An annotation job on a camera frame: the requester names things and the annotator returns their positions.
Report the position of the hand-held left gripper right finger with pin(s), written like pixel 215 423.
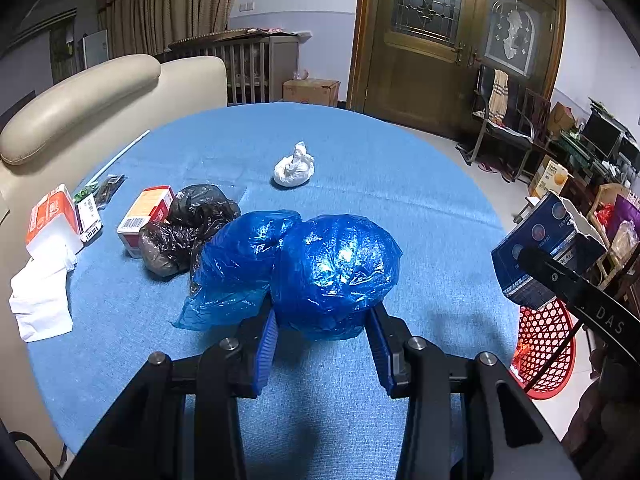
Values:
pixel 382 355

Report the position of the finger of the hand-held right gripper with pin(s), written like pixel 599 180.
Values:
pixel 552 276

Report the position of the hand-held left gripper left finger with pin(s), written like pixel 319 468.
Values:
pixel 265 355

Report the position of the blue cardboard box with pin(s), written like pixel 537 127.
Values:
pixel 540 240

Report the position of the red plastic basket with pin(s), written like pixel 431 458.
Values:
pixel 545 355

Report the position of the blue plastic bag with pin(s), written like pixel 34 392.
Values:
pixel 335 270

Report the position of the black plastic bag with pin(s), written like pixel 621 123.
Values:
pixel 195 215

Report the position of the clear plastic container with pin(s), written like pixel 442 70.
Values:
pixel 225 187

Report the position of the white plastic bag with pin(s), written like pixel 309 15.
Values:
pixel 295 172

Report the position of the orange cardboard box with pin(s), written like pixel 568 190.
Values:
pixel 145 207

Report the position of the person's right hand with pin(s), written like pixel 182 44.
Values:
pixel 595 430

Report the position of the small white stool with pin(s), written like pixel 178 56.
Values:
pixel 527 202

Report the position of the clear plastic bag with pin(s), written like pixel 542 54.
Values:
pixel 625 242

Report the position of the small red bag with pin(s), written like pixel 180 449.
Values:
pixel 604 215

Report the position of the rattan chair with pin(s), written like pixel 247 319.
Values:
pixel 605 192

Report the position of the purple cushion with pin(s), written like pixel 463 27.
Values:
pixel 627 210

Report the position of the yellow cardboard box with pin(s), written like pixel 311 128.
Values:
pixel 550 175

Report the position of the dark wooden desk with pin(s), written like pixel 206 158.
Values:
pixel 575 152

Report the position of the pink slipper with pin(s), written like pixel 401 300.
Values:
pixel 489 167

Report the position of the small black computer monitor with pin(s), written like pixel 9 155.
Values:
pixel 630 152

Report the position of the brown paper bag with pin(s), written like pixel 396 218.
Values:
pixel 561 119

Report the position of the black metal chair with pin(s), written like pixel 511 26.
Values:
pixel 500 127

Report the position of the dark wooden chair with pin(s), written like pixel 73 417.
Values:
pixel 537 110

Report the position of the blue tablecloth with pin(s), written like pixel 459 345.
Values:
pixel 400 185

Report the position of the striped scarf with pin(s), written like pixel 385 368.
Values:
pixel 498 92

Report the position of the clear packet with white label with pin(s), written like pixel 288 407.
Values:
pixel 90 215

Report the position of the dark plastic packet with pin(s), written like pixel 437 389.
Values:
pixel 111 187

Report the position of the white tissue paper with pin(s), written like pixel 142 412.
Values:
pixel 37 300

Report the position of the wooden door leaf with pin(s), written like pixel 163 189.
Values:
pixel 515 25
pixel 420 75

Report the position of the white straw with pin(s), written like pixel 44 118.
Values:
pixel 122 152

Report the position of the orange white tissue pack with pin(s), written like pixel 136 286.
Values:
pixel 50 220

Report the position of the brown cardboard box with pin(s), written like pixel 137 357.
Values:
pixel 310 92

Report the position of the wooden crib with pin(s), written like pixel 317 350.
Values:
pixel 250 67

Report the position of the beige leather sofa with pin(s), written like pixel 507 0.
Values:
pixel 100 90

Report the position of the white board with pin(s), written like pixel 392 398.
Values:
pixel 95 49

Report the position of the beige striped curtain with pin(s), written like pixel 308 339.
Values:
pixel 165 5

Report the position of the white wall socket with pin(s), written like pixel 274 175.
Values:
pixel 246 6

